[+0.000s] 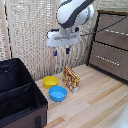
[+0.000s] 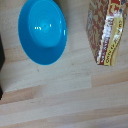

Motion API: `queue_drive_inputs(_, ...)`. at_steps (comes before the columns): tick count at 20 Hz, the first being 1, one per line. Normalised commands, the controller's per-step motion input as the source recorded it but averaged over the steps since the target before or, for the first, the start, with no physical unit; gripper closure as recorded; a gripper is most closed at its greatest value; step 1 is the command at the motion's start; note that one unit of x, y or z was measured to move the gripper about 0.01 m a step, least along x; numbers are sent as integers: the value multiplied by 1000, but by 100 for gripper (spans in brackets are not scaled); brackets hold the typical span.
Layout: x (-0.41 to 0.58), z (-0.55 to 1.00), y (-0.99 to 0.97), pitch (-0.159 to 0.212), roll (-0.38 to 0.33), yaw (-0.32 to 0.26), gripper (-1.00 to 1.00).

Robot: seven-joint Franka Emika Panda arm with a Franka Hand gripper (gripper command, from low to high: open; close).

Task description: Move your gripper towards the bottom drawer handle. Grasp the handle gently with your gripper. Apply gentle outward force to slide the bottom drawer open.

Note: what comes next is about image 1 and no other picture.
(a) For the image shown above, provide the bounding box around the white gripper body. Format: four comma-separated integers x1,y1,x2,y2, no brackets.
45,27,81,48

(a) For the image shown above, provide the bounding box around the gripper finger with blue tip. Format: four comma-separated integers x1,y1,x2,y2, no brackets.
65,44,72,55
53,46,59,57

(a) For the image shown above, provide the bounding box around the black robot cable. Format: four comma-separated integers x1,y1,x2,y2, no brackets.
79,15,128,37

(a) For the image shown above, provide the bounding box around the brown drawer cabinet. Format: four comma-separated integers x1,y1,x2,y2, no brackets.
87,9,128,83

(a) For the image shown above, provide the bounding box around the silver lower drawer handle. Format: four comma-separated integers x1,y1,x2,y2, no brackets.
96,55,120,67

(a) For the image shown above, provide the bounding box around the blue bowl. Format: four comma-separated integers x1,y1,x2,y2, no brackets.
48,85,68,103

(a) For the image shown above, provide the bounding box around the silver drawer handle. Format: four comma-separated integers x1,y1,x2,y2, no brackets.
96,55,120,67
104,28,128,36

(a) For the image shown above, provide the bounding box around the black fabric storage box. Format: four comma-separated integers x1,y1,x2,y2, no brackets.
0,57,49,128

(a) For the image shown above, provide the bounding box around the silver upper drawer handle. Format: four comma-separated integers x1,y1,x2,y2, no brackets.
104,28,128,36

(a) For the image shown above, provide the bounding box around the yellow bowl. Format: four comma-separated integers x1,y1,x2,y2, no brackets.
42,75,60,90

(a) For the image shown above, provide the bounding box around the beige bamboo curtain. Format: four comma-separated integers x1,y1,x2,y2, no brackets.
0,0,128,82

